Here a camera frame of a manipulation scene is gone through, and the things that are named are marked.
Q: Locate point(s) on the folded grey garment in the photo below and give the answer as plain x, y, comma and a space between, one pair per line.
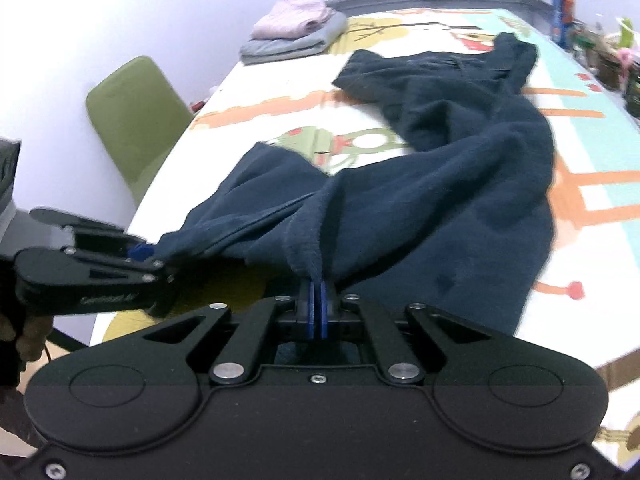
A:
295, 46

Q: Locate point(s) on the folded pink garment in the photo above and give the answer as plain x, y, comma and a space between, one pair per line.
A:
292, 17

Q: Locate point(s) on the person's left hand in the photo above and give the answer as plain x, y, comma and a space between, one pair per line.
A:
32, 335

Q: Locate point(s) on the blue printed box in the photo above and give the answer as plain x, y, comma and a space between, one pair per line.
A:
561, 15

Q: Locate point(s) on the printed play mat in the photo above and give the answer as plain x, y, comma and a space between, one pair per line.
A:
590, 130

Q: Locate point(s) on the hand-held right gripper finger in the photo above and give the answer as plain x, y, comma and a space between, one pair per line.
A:
312, 310
324, 310

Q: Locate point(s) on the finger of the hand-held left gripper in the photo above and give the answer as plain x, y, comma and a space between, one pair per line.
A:
125, 285
140, 251

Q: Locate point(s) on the green chair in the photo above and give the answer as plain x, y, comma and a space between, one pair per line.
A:
130, 115

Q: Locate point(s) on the navy blue pants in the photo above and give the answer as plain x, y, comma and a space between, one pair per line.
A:
425, 200

